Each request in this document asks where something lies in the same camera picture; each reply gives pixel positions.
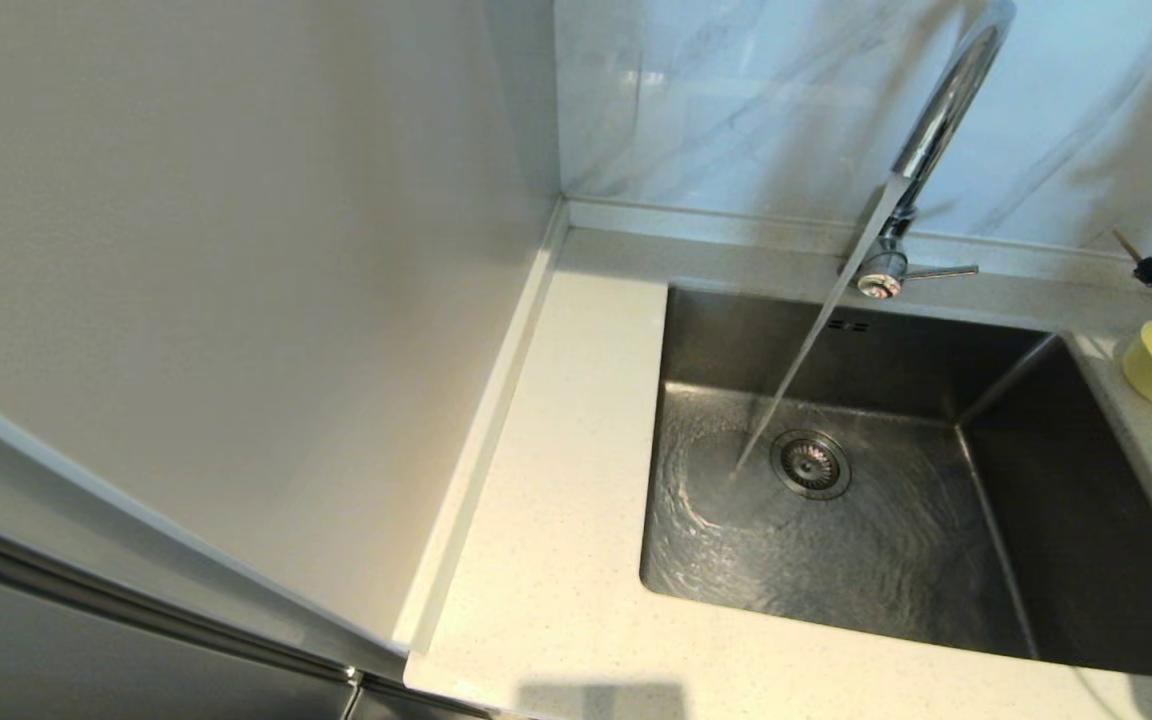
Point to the chrome gooseneck faucet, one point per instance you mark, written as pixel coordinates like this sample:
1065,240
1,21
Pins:
946,100

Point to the tall cabinet steel front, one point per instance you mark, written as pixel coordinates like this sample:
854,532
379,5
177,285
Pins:
86,660

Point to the chrome cabinet edge trim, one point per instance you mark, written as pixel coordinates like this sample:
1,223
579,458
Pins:
136,606

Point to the stainless steel sink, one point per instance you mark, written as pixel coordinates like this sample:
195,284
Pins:
736,540

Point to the tall cabinet side panel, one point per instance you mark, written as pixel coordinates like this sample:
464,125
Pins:
236,250

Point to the round metal drain strainer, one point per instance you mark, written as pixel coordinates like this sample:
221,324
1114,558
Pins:
811,465

